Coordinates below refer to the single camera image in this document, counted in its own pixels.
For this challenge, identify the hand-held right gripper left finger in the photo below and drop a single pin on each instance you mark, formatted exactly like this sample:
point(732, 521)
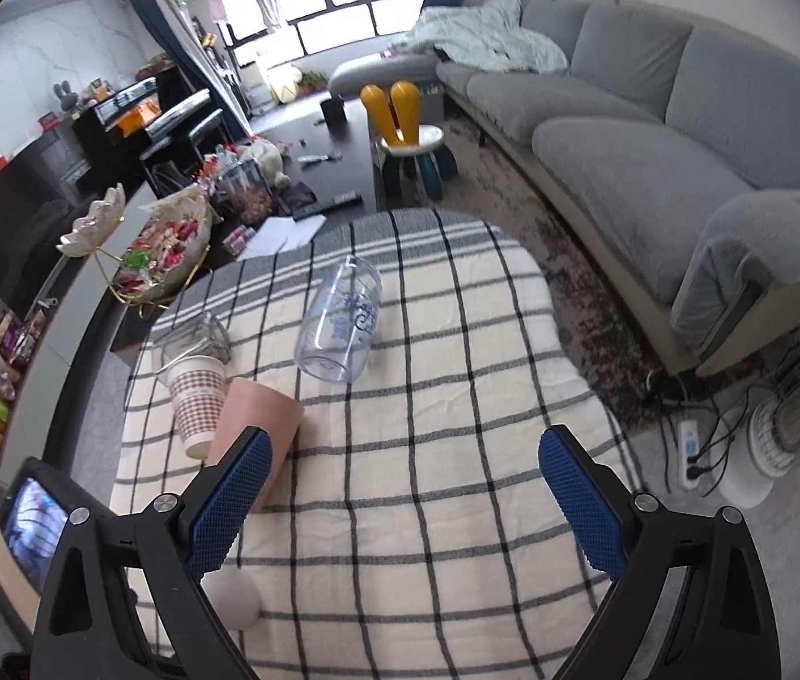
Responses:
point(230, 503)

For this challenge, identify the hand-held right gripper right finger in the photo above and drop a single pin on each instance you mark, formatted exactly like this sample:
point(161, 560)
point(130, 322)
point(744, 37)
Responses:
point(584, 503)

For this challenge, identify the clear plastic cup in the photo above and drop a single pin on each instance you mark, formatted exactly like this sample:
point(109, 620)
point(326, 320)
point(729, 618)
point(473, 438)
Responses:
point(340, 319)

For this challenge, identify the pink cup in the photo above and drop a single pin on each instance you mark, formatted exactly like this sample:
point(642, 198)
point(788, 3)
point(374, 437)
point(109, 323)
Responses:
point(258, 411)

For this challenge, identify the checkered paper cup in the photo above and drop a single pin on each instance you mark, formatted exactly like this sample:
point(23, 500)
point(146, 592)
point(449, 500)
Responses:
point(196, 397)

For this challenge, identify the black cup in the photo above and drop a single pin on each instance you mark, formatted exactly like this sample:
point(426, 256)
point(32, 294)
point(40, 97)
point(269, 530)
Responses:
point(333, 112)

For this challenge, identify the white round object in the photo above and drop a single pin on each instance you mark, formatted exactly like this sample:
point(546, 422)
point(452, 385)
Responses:
point(233, 598)

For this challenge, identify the white power strip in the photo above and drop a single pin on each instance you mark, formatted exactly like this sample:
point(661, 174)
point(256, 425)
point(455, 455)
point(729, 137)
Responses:
point(689, 450)

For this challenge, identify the clear glass mug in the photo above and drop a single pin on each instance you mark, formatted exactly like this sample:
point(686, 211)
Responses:
point(191, 340)

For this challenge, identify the plaid blanket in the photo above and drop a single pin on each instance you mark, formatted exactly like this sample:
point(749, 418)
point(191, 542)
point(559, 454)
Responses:
point(428, 382)

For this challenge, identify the small display screen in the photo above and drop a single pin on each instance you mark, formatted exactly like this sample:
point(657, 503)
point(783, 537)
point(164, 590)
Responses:
point(33, 520)

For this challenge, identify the patterned rug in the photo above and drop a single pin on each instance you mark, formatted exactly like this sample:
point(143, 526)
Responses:
point(584, 297)

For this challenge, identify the white electric heater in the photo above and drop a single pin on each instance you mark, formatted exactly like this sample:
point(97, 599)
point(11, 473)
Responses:
point(782, 425)

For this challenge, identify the tiered candy tray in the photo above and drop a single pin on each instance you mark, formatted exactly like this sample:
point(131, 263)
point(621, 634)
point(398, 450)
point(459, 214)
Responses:
point(159, 244)

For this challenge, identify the white papers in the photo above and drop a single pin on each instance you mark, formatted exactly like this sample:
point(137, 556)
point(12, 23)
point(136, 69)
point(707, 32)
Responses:
point(279, 234)

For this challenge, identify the clear snack jar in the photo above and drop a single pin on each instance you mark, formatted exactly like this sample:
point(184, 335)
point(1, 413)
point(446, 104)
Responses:
point(248, 191)

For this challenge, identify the remote control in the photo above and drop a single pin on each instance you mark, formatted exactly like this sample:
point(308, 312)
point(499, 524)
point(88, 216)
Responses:
point(340, 198)
point(318, 158)

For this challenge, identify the white plush toy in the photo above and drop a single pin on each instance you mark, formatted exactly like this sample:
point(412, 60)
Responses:
point(267, 159)

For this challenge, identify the black television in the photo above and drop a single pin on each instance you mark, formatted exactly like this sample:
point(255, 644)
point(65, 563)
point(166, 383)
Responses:
point(17, 227)

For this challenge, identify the black coffee table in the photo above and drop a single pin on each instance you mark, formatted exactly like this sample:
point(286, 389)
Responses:
point(347, 173)

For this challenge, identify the grey sofa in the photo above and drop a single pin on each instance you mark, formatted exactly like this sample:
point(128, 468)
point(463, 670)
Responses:
point(605, 149)

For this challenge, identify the black piano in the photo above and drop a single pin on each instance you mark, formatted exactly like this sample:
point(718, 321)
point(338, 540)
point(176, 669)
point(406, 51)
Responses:
point(159, 113)

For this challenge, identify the yellow-eared child chair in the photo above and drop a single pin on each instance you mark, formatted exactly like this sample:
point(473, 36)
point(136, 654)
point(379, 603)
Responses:
point(414, 138)

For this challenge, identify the grey bunny figurine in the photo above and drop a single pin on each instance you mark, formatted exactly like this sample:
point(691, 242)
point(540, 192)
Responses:
point(66, 99)

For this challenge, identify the light green blanket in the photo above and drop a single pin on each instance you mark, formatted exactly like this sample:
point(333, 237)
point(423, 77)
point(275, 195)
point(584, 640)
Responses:
point(485, 35)

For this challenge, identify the window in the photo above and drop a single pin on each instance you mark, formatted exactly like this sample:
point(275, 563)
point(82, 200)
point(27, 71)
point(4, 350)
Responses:
point(343, 21)

